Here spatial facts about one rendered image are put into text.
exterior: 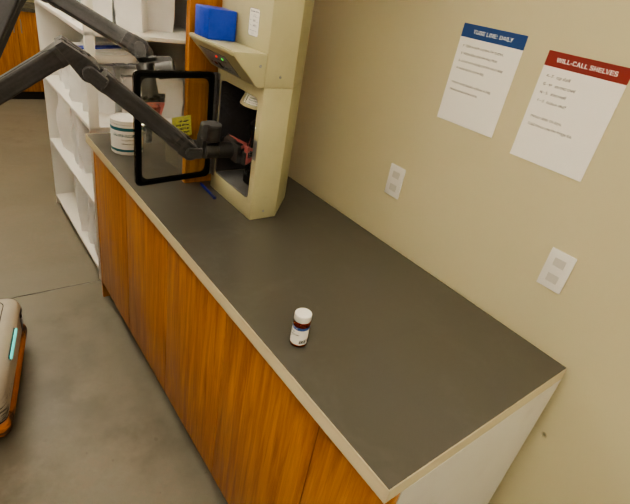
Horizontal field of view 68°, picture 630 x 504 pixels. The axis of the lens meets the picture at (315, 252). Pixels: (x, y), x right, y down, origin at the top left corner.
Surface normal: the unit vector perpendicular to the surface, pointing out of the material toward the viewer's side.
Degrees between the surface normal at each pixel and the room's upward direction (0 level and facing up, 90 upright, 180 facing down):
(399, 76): 90
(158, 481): 0
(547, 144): 90
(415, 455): 0
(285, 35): 90
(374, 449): 0
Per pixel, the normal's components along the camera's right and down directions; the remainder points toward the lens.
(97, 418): 0.17, -0.86
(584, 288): -0.79, 0.18
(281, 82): 0.59, 0.48
